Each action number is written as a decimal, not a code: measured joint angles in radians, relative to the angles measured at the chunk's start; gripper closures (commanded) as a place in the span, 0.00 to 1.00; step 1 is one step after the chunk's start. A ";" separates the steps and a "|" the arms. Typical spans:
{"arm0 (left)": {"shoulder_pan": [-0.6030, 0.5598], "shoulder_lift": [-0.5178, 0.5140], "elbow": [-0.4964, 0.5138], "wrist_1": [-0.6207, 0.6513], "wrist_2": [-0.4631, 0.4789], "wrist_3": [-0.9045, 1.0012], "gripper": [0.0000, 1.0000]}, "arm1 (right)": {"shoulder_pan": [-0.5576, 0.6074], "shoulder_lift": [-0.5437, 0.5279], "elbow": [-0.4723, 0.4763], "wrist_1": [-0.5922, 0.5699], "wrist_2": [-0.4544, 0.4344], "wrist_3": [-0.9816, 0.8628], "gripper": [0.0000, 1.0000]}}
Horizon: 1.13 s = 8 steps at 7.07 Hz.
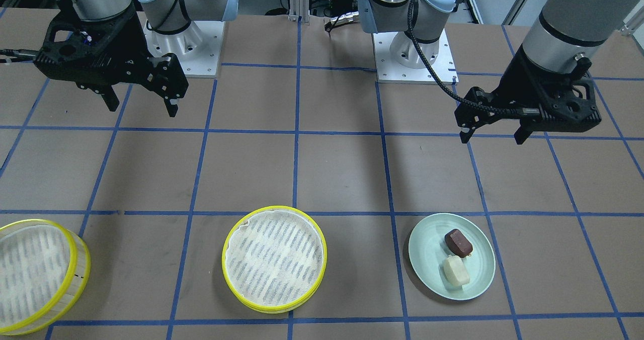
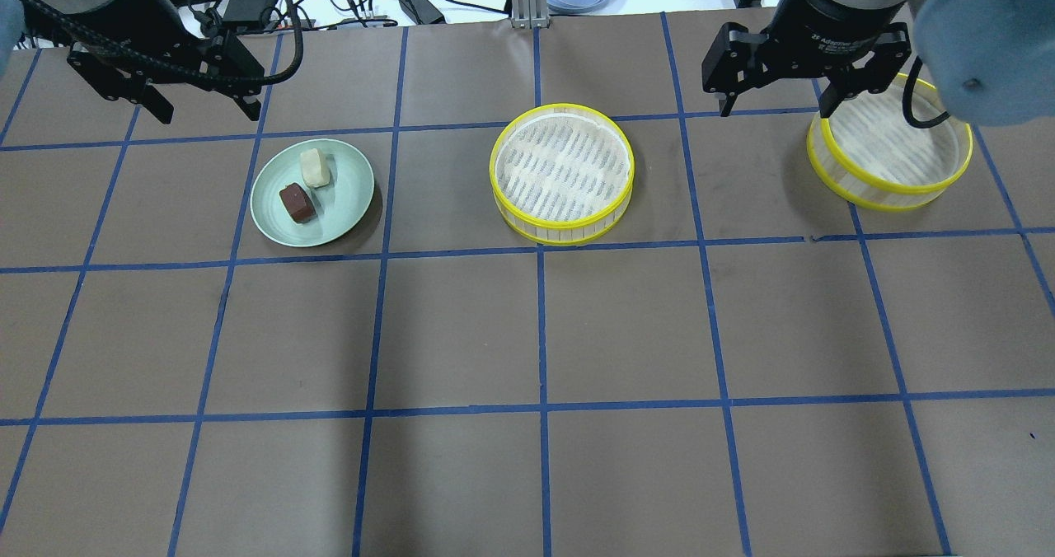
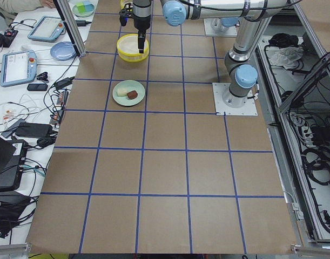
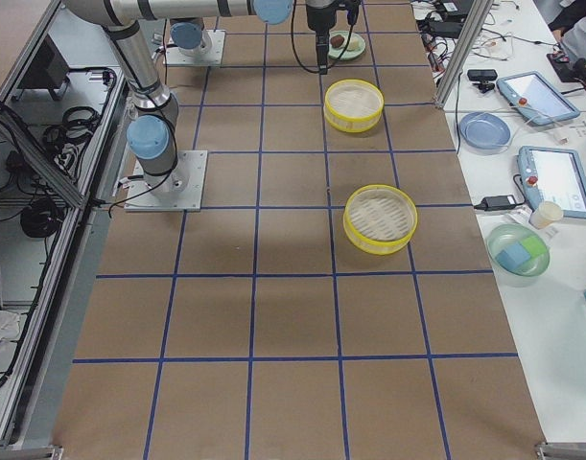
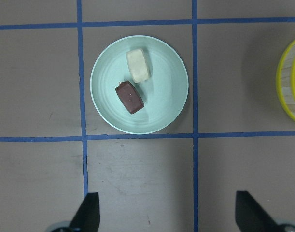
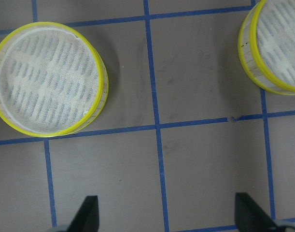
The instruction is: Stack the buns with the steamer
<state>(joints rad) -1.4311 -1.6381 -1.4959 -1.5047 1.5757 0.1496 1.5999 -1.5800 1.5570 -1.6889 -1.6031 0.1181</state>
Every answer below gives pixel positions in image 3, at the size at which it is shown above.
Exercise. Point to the blue plate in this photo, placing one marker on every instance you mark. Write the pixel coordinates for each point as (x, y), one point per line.
(63, 51)

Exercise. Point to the yellow bamboo steamer basket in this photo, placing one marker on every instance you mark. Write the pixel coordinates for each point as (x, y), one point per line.
(127, 47)

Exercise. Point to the green plate with blocks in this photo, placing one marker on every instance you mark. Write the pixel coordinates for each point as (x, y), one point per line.
(83, 9)

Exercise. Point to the teach pendant lower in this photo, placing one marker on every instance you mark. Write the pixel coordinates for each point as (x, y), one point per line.
(18, 68)

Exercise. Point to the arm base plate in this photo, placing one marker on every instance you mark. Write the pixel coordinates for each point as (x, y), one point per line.
(227, 104)
(208, 30)

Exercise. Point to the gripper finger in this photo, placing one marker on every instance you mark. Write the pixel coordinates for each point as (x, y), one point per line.
(141, 41)

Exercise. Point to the teach pendant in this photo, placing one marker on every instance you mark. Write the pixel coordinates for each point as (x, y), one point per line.
(18, 68)
(47, 29)

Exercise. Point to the black laptop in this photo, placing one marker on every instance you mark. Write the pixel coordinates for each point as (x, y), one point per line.
(12, 160)

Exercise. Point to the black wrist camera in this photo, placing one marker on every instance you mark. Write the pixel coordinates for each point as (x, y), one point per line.
(125, 13)

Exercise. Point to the teach pendant upper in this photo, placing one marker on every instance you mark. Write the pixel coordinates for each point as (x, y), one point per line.
(47, 29)

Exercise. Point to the black phone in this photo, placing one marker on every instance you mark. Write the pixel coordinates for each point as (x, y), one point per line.
(37, 87)

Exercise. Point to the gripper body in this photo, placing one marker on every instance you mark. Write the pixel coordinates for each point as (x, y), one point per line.
(141, 24)

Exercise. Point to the brown steamed bun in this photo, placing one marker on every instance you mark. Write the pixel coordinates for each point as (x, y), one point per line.
(132, 95)

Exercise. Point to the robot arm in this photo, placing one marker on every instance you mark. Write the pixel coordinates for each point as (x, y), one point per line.
(225, 27)
(255, 16)

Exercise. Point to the black power adapter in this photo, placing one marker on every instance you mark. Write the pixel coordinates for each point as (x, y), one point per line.
(33, 130)

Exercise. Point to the white steamed bun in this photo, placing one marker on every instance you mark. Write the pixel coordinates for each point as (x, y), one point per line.
(121, 92)

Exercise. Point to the aluminium frame post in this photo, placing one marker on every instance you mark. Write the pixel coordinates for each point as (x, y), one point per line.
(66, 15)

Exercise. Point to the white cloth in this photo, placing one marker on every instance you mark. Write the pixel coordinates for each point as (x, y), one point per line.
(287, 58)

